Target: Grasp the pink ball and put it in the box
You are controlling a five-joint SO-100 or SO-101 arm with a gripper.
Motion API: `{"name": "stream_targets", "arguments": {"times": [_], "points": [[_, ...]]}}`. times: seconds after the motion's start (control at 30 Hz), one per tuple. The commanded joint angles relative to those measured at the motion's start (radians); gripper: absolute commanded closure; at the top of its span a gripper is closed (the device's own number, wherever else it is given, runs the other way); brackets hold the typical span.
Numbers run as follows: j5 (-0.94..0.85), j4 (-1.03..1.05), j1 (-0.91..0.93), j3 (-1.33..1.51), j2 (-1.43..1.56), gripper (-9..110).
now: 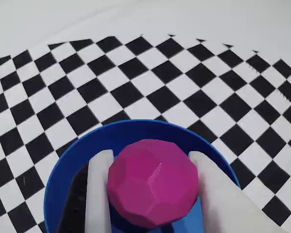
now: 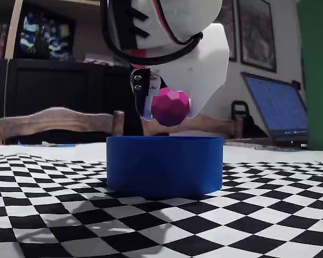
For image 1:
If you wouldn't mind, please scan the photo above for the blue round box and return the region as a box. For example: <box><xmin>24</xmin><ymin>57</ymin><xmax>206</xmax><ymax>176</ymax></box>
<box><xmin>44</xmin><ymin>119</ymin><xmax>241</xmax><ymax>233</ymax></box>

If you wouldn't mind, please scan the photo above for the black white checkered mat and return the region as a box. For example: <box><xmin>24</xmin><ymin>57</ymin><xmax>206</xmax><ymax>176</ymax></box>
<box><xmin>0</xmin><ymin>0</ymin><xmax>291</xmax><ymax>233</ymax></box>

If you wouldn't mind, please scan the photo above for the pink faceted ball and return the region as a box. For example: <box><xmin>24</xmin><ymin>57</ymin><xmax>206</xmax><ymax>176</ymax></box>
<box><xmin>107</xmin><ymin>139</ymin><xmax>199</xmax><ymax>229</ymax></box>

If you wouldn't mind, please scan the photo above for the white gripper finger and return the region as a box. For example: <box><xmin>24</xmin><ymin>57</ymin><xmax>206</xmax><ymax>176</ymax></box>
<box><xmin>188</xmin><ymin>150</ymin><xmax>286</xmax><ymax>233</ymax></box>
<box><xmin>84</xmin><ymin>149</ymin><xmax>115</xmax><ymax>233</ymax></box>

